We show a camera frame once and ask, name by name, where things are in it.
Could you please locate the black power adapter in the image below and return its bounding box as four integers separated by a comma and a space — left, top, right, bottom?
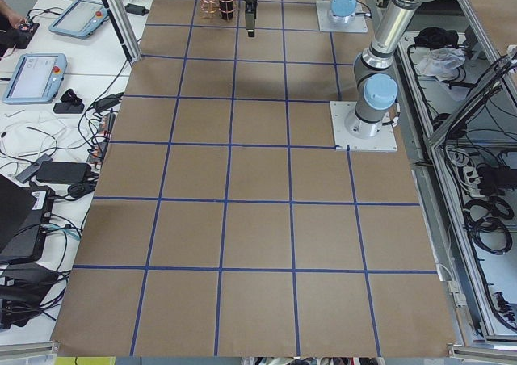
124, 3, 149, 16

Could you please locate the far blue teach pendant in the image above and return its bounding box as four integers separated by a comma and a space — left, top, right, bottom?
48, 0, 108, 39

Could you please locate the blue teach pendant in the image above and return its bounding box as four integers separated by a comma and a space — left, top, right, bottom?
2, 53, 68, 105
48, 0, 108, 39

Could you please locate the crumpled white cloth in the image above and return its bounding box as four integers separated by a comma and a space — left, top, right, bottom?
415, 48, 465, 81

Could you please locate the black controller device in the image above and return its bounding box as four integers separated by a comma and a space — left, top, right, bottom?
53, 89, 85, 115

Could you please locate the near blue teach pendant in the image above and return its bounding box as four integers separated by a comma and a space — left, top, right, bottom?
2, 53, 68, 105

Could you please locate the black power brick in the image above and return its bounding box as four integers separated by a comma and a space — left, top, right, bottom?
36, 161, 91, 184

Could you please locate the black laptop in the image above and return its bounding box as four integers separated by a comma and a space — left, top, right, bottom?
1, 176, 54, 264

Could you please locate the aluminium frame post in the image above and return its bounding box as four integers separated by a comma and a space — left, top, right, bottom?
101, 0, 141, 65

